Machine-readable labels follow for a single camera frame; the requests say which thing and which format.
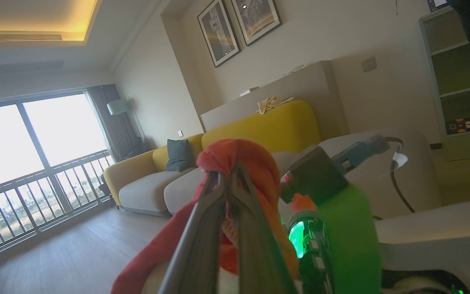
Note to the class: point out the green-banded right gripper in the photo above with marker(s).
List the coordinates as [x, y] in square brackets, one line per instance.
[353, 245]

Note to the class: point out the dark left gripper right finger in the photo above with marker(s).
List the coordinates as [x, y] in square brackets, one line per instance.
[257, 253]

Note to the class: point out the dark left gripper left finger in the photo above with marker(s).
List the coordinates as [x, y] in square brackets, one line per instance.
[202, 245]

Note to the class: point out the large red garment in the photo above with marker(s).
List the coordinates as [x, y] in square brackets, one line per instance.
[247, 163]

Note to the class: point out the teal throw pillow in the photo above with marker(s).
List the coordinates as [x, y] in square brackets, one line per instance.
[180, 155]

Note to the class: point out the grey sofa with yellow back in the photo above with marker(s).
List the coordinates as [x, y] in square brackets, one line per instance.
[267, 126]

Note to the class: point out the pale yellow cloth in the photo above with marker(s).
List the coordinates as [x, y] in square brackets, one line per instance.
[271, 104]

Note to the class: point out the grey curtain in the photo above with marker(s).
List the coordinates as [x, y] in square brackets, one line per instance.
[112, 118]

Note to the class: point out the small white box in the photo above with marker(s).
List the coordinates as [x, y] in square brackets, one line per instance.
[249, 91]

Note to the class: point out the floor lamp with pale shade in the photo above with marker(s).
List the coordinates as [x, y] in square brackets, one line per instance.
[117, 107]

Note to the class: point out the beige low partition ledge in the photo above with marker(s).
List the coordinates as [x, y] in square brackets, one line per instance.
[316, 83]

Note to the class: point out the grey balcony railing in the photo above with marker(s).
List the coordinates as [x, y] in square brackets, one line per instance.
[35, 192]

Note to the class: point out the white papers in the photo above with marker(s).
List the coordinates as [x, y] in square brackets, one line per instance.
[294, 70]

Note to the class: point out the large glass sliding window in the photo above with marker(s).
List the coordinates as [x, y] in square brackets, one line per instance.
[59, 126]

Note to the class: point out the white shelf unit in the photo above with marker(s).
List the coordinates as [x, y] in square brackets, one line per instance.
[455, 73]

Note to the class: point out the black framed tower picture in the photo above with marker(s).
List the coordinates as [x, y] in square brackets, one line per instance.
[218, 32]

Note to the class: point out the black framed map picture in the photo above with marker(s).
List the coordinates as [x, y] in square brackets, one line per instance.
[256, 18]

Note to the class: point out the ceiling air vent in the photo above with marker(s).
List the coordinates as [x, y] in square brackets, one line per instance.
[18, 37]

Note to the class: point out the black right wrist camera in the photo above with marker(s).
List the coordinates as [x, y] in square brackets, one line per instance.
[312, 175]

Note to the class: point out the white wall socket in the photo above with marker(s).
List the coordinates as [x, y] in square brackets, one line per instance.
[369, 64]

